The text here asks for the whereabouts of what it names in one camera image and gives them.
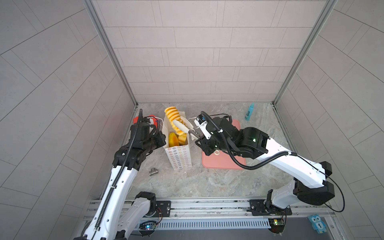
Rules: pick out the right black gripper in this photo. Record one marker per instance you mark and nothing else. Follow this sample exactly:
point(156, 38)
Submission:
point(203, 144)

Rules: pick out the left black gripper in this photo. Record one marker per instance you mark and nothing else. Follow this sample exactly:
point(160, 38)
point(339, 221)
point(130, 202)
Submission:
point(157, 135)

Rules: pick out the ridged spiral bread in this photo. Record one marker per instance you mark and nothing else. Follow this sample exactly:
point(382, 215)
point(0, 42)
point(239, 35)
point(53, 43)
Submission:
point(172, 113)

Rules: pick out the bundt ring bread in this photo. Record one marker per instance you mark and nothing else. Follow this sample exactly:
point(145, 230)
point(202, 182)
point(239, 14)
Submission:
point(183, 139)

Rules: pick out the orange oval bread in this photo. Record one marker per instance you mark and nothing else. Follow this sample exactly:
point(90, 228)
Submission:
point(173, 140)

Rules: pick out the white paper bag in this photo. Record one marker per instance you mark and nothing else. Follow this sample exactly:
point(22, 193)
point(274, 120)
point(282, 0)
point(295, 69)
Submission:
point(179, 157)

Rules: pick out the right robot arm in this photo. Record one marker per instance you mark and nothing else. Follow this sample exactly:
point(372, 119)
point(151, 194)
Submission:
point(252, 149)

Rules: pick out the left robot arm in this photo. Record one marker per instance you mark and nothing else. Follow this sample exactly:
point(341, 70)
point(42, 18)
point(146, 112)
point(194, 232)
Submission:
point(120, 180)

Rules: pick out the small metal fitting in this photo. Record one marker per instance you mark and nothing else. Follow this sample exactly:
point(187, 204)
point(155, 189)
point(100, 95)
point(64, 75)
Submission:
point(153, 171)

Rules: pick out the pink tray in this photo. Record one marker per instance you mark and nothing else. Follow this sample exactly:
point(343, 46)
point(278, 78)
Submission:
point(213, 156)

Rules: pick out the teal bottle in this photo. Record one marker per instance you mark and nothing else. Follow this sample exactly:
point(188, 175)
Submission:
point(249, 112)

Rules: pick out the blue owl number tag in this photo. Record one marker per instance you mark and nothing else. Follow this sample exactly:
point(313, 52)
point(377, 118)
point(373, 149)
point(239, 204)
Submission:
point(317, 224)

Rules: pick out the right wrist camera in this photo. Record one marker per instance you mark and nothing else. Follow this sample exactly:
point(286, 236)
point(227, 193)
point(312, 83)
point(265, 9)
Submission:
point(201, 123)

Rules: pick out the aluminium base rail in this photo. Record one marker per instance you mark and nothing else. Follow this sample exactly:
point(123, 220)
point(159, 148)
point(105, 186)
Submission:
point(210, 214)

